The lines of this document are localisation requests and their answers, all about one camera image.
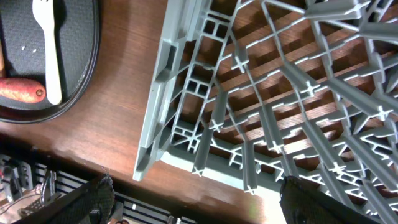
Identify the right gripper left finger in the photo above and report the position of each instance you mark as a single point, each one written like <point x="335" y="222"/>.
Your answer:
<point x="90" y="203"/>

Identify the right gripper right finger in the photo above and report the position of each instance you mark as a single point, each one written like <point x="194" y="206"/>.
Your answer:
<point x="303" y="204"/>

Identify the orange carrot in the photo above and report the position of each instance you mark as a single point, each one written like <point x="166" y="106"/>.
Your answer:
<point x="22" y="89"/>

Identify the white plastic fork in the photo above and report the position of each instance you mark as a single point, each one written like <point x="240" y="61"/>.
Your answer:
<point x="44" y="15"/>

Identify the grey dishwasher rack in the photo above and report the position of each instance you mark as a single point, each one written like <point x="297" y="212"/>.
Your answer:
<point x="266" y="95"/>

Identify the round black tray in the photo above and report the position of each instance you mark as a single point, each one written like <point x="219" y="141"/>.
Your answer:
<point x="77" y="35"/>

